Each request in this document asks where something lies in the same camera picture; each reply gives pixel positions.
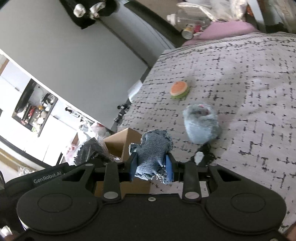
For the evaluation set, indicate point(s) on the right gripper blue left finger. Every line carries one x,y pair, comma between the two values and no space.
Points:
133,164

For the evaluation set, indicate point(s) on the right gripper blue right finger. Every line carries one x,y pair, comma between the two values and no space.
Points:
170,165

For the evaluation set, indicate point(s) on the denim fabric toy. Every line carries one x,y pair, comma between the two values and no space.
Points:
152,152

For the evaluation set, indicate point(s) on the fluffy grey-blue plush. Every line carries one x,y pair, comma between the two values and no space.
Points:
201,123

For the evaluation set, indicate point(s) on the plush burger toy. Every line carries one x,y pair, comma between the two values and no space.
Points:
179,89

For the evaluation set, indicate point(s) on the cardboard box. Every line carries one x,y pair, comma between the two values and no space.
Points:
114,181

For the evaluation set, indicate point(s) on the white storage box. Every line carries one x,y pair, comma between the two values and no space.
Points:
134,90

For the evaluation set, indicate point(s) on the grey patterned bed cover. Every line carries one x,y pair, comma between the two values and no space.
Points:
249,81

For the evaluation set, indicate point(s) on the paper cup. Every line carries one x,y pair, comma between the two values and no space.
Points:
188,32

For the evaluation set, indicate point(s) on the pink pillow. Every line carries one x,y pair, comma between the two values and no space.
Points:
220,30

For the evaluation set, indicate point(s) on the clear plastic bottle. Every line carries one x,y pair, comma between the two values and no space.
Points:
182,18

